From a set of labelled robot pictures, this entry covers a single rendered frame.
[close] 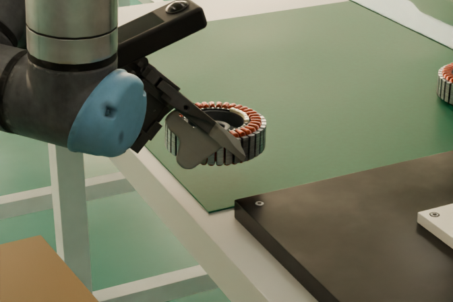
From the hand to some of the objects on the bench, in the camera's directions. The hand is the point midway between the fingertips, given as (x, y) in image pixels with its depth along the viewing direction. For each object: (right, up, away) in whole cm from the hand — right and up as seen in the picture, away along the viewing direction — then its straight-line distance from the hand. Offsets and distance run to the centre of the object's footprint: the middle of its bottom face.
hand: (220, 130), depth 109 cm
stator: (+35, +5, +26) cm, 44 cm away
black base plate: (+36, -17, -22) cm, 46 cm away
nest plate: (+30, -11, -13) cm, 34 cm away
